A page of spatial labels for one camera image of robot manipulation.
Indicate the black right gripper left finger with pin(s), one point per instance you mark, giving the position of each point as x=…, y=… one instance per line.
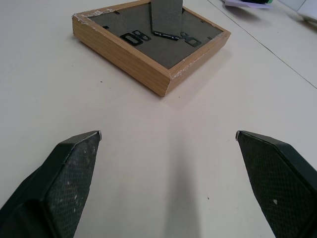
x=57, y=188

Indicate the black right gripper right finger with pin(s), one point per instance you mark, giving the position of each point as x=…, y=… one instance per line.
x=280, y=183

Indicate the wooden picture frame face down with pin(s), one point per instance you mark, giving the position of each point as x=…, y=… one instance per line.
x=148, y=47

